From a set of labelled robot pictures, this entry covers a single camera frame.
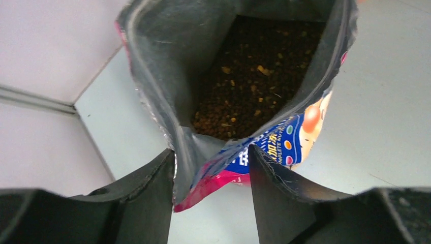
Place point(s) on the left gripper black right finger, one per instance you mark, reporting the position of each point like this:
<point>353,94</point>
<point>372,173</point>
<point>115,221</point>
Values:
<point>290,208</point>

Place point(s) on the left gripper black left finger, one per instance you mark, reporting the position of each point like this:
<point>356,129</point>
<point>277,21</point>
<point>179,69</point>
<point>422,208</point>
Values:
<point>134,209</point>

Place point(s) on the colourful pet food bag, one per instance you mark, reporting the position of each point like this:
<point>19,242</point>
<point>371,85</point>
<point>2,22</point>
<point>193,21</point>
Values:
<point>171,44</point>

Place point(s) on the brown pet food kibble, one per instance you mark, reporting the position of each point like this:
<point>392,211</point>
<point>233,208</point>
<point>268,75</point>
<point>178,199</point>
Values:
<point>257,71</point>

